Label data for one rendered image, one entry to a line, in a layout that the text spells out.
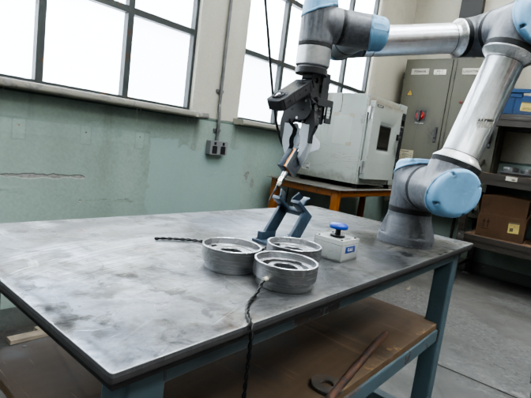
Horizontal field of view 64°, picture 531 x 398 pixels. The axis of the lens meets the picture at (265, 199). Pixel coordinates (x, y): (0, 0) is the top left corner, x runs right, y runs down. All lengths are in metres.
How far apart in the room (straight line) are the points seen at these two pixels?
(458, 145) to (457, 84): 3.56
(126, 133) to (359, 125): 1.53
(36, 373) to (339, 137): 2.54
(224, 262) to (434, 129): 4.05
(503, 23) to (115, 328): 1.02
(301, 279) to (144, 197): 1.94
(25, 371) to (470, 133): 1.05
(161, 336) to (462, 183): 0.76
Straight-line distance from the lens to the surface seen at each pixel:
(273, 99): 0.89
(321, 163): 3.16
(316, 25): 0.97
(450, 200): 1.06
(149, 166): 2.52
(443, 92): 4.67
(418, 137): 4.68
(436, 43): 1.22
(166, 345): 0.49
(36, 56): 2.27
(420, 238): 1.20
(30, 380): 0.94
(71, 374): 0.94
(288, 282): 0.66
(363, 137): 3.00
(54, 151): 2.26
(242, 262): 0.71
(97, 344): 0.49
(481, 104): 1.12
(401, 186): 1.17
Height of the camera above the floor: 1.03
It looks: 8 degrees down
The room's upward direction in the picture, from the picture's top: 7 degrees clockwise
